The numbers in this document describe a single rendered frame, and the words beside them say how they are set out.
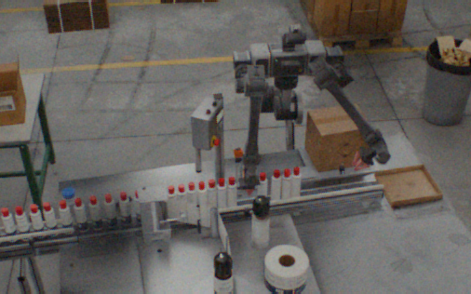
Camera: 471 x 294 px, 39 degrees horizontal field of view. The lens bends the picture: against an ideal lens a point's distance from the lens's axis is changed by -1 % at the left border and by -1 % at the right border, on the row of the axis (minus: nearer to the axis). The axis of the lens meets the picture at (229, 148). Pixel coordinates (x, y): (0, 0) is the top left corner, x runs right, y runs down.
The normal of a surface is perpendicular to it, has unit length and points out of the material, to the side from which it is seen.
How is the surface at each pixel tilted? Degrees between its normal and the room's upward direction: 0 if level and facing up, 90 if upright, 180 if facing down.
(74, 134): 0
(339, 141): 90
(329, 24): 90
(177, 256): 0
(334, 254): 0
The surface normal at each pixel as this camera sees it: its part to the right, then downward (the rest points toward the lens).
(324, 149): 0.24, 0.60
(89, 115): 0.00, -0.78
